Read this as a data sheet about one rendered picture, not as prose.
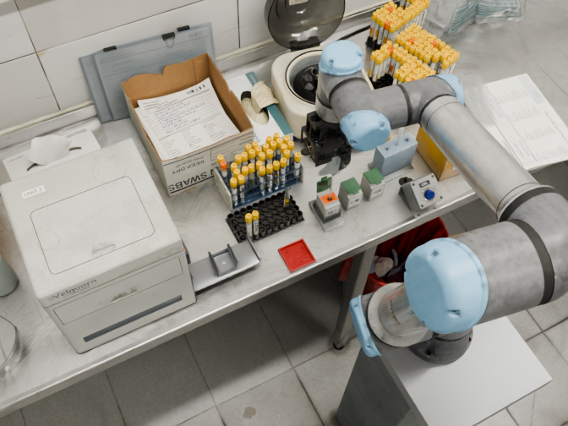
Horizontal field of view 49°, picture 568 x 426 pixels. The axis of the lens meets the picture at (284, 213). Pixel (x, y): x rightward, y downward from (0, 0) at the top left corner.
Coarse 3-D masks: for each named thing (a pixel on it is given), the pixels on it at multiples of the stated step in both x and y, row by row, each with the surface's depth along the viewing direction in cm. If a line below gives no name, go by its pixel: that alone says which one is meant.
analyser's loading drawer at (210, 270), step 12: (252, 240) 146; (216, 252) 145; (228, 252) 146; (240, 252) 146; (252, 252) 146; (192, 264) 144; (204, 264) 144; (216, 264) 144; (228, 264) 145; (240, 264) 145; (252, 264) 145; (204, 276) 143; (216, 276) 143; (228, 276) 143
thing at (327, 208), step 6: (324, 192) 151; (318, 198) 151; (324, 198) 150; (330, 198) 151; (336, 198) 150; (318, 204) 153; (324, 204) 149; (330, 204) 150; (336, 204) 150; (324, 210) 151; (330, 210) 151; (336, 210) 153
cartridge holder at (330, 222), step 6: (312, 204) 157; (318, 210) 154; (318, 216) 155; (324, 216) 152; (330, 216) 153; (336, 216) 154; (324, 222) 154; (330, 222) 154; (336, 222) 154; (342, 222) 154; (324, 228) 154; (330, 228) 154
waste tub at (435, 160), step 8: (424, 136) 162; (424, 144) 163; (432, 144) 159; (424, 152) 164; (432, 152) 161; (440, 152) 157; (424, 160) 166; (432, 160) 162; (440, 160) 158; (448, 160) 155; (432, 168) 164; (440, 168) 160; (448, 168) 159; (440, 176) 161; (448, 176) 163
